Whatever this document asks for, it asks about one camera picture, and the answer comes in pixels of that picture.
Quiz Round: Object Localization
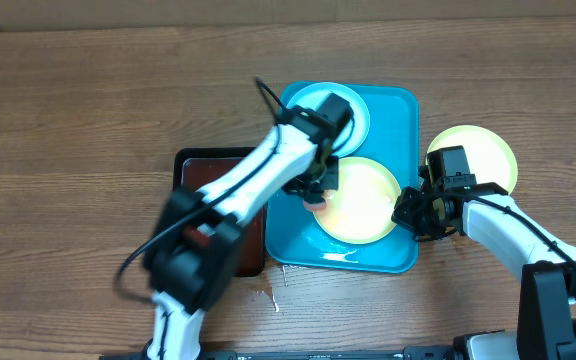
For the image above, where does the teal and red sponge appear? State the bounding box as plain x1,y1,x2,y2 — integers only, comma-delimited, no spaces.
303,198,327,212

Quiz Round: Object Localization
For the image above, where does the yellow plate with small smear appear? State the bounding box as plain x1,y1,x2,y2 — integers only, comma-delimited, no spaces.
314,157,401,245

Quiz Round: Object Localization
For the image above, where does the yellow plate with long smear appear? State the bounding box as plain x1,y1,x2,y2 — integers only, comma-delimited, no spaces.
427,125,518,194

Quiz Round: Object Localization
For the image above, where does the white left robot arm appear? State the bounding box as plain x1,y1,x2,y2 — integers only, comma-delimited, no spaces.
138,110,349,359

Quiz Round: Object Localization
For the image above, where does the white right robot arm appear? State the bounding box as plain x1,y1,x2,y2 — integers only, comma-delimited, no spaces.
392,184,576,360

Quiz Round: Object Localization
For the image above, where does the teal plastic tray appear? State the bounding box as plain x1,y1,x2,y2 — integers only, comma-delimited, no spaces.
265,84,420,274

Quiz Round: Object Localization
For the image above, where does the black wash basin tray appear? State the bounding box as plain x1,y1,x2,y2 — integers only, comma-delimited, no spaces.
173,147,266,277

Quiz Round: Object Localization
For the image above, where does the light blue plate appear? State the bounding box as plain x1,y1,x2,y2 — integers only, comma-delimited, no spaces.
280,82,370,157

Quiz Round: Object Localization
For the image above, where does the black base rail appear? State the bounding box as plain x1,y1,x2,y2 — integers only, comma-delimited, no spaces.
98,329,519,360

